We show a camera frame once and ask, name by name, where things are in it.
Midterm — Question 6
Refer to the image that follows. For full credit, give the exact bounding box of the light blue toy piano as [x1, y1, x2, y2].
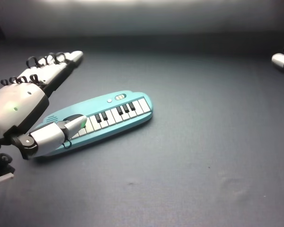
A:
[29, 91, 154, 159]

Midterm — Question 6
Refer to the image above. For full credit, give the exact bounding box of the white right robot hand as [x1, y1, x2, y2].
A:
[0, 50, 88, 159]

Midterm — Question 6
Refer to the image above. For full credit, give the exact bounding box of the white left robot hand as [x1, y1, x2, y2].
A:
[271, 44, 284, 130]

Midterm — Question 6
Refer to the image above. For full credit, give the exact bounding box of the grey table cloth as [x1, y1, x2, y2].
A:
[0, 35, 284, 227]

